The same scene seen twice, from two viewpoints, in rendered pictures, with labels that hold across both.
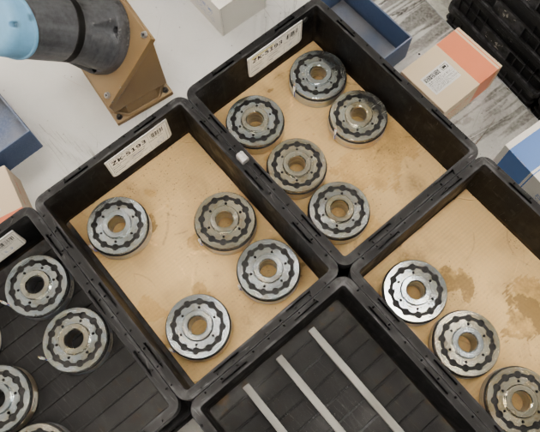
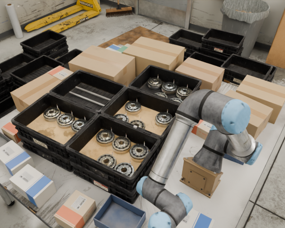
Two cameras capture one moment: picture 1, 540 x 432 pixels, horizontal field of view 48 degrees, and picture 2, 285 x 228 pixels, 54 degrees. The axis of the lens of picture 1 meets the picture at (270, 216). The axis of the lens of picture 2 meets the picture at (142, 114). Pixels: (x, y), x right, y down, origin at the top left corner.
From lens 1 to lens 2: 145 cm
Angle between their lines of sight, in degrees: 66
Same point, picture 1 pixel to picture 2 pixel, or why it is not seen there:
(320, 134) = (117, 159)
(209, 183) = not seen: hidden behind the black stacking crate
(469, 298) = (64, 131)
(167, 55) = (190, 194)
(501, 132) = (52, 204)
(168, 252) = (149, 120)
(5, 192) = (204, 128)
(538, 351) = (45, 125)
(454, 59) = (73, 211)
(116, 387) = not seen: hidden behind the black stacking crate
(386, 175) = (93, 153)
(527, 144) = (45, 183)
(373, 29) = not seen: outside the picture
